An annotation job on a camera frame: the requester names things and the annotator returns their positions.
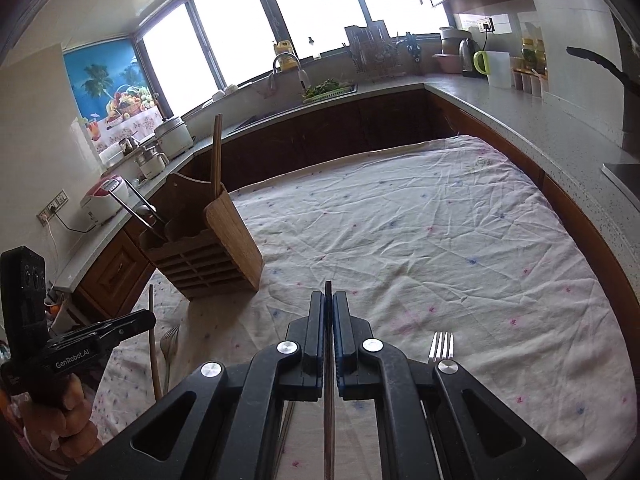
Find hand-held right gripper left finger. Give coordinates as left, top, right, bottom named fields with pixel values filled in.
left=65, top=290, right=329, bottom=480

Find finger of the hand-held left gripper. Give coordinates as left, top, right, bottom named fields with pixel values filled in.
left=95, top=309, right=157, bottom=350

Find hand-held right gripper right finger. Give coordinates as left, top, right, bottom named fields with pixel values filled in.
left=332, top=290, right=587, bottom=480

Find wooden chopstick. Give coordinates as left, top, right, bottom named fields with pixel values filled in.
left=210, top=113, right=224, bottom=201
left=147, top=284, right=164, bottom=403

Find dark chopstick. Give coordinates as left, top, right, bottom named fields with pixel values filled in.
left=323, top=281, right=337, bottom=480

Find wooden utensil holder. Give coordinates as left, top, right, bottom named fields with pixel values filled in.
left=138, top=171, right=265, bottom=302

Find person's left forearm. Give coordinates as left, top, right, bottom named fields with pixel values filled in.
left=0, top=410, right=76, bottom=480

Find person's left hand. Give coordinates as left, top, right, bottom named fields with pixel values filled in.
left=0, top=374, right=97, bottom=466

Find metal fork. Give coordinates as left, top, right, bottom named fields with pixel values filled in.
left=159, top=324, right=182, bottom=396
left=427, top=331, right=456, bottom=363

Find floral table cloth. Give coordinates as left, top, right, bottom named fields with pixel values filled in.
left=92, top=134, right=633, bottom=480

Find pink white rice cooker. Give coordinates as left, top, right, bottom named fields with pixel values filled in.
left=80, top=174, right=135, bottom=226

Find small white electric pot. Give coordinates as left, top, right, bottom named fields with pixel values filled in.
left=135, top=146, right=170, bottom=182

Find large white rice cooker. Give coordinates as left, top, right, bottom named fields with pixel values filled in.
left=153, top=115, right=196, bottom=161

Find wooden lower cabinets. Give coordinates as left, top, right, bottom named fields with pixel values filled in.
left=75, top=82, right=640, bottom=356

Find kitchen sink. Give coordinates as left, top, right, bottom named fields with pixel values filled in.
left=225, top=102, right=303, bottom=136

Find green basket of vegetables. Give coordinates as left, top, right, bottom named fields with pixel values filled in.
left=301, top=79, right=359, bottom=105

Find steel faucet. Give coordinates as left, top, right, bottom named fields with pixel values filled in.
left=271, top=51, right=312, bottom=97

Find yellow detergent bottle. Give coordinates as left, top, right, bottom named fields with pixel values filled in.
left=273, top=39, right=297, bottom=72

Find dish rack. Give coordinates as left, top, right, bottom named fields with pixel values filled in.
left=344, top=19, right=402, bottom=80

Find knife and scissors stand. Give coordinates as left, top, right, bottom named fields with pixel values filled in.
left=401, top=31, right=424, bottom=77

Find pink basin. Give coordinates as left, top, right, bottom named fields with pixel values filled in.
left=431, top=52, right=462, bottom=74

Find steel electric kettle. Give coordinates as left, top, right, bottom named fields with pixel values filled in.
left=458, top=37, right=484, bottom=79

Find white green jug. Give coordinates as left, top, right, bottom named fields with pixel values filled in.
left=473, top=50, right=512, bottom=91

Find white seasoning jars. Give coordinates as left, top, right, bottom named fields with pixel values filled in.
left=512, top=69, right=545, bottom=98

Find beige pot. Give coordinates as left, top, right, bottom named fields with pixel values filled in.
left=439, top=26, right=472, bottom=56

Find dark-framed window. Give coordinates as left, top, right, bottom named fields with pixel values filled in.
left=134, top=0, right=453, bottom=107

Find tropical fruit wall poster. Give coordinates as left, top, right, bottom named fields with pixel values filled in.
left=62, top=39, right=167, bottom=155

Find black pan handle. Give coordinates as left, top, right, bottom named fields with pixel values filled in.
left=566, top=45, right=640, bottom=92

